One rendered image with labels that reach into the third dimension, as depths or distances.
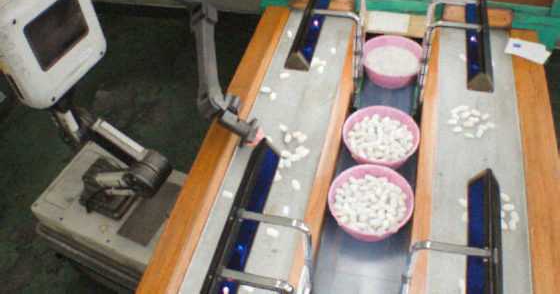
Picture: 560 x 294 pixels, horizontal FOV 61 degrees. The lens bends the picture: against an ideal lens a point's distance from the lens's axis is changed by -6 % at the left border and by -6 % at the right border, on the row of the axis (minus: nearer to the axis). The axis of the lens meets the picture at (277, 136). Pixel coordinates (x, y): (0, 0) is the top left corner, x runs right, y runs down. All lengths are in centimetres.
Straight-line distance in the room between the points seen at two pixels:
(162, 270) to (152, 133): 157
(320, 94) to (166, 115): 135
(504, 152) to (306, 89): 77
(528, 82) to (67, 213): 189
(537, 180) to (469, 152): 24
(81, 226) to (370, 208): 113
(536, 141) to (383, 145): 53
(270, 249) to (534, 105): 111
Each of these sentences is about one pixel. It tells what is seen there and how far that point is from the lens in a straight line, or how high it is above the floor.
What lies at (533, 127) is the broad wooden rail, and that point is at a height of 76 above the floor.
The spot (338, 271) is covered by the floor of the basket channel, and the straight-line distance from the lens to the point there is 156.
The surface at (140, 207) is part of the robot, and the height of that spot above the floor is 48.
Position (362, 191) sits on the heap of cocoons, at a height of 73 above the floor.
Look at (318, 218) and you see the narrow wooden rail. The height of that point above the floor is 76.
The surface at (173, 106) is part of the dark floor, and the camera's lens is 311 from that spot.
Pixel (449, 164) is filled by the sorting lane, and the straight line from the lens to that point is 175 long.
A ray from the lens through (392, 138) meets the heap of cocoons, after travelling 179.
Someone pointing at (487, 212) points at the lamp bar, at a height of 111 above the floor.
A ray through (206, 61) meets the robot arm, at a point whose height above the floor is 99.
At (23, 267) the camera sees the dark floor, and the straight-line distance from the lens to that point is 273.
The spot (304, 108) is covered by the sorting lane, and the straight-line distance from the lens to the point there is 189.
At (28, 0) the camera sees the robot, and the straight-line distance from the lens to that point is 144.
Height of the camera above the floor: 206
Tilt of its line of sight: 47 degrees down
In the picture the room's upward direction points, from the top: 6 degrees counter-clockwise
